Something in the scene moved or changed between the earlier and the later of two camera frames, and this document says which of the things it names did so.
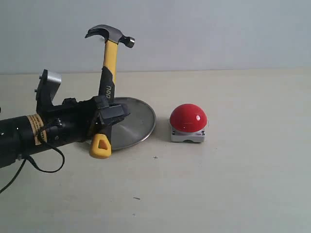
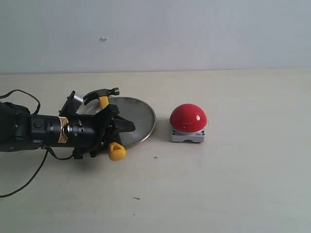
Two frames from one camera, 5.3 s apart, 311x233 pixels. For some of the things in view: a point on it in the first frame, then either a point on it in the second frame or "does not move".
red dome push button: [187, 122] does not move
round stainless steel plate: [138, 126] does not move
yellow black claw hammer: [101, 143] → [117, 151]
